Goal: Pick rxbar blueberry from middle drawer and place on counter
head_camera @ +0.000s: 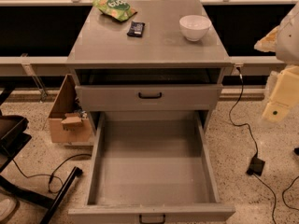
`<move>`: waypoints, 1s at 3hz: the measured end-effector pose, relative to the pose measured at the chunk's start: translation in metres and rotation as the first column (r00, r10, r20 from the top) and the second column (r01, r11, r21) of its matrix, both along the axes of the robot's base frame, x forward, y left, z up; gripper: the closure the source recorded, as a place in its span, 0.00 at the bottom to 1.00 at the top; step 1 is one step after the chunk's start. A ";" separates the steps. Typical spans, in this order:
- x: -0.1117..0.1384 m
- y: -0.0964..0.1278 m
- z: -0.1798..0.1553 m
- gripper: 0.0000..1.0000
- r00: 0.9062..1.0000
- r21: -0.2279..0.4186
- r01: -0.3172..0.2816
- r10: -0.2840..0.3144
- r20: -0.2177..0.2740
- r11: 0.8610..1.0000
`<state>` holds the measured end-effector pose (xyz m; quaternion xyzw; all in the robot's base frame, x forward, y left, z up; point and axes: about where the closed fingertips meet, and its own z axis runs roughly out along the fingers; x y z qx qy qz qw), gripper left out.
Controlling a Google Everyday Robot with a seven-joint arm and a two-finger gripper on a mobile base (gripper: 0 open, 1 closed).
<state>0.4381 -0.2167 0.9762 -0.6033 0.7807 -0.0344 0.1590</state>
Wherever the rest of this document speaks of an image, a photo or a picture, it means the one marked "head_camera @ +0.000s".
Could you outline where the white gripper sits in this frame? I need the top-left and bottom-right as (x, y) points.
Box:
(254, 27), (299, 122)

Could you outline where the dark blue rxbar wrapper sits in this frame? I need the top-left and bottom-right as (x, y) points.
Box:
(127, 21), (145, 37)

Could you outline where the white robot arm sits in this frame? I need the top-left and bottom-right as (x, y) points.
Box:
(254, 2), (299, 122)

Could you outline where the grey drawer cabinet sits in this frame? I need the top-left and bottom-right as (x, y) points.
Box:
(66, 0), (234, 142)

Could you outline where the open grey bottom drawer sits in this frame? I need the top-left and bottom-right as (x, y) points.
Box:
(69, 111), (235, 224)

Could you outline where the closed grey middle drawer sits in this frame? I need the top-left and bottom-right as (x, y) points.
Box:
(76, 85), (222, 111)

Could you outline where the white bowl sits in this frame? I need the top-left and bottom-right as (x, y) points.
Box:
(179, 15), (211, 41)

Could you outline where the black power adapter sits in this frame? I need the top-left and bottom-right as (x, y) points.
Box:
(247, 156), (265, 176)

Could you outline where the green snack bag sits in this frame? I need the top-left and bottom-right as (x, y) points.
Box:
(93, 0), (136, 21)

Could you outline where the cardboard box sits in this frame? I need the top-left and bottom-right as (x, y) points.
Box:
(48, 75), (93, 143)

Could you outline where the grey railing barrier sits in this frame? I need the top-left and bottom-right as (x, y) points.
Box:
(0, 0), (299, 101)

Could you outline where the black cable far right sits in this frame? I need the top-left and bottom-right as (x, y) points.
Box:
(281, 175), (299, 212)

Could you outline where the black cable right floor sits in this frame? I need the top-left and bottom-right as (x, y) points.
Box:
(228, 66), (278, 224)

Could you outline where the black cable floor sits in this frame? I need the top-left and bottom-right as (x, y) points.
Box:
(228, 66), (278, 224)
(11, 153), (93, 194)

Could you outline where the black bottom drawer handle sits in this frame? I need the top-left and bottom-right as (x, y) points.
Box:
(139, 215), (166, 224)

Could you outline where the black cable left floor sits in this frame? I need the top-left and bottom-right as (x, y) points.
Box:
(11, 153), (93, 194)

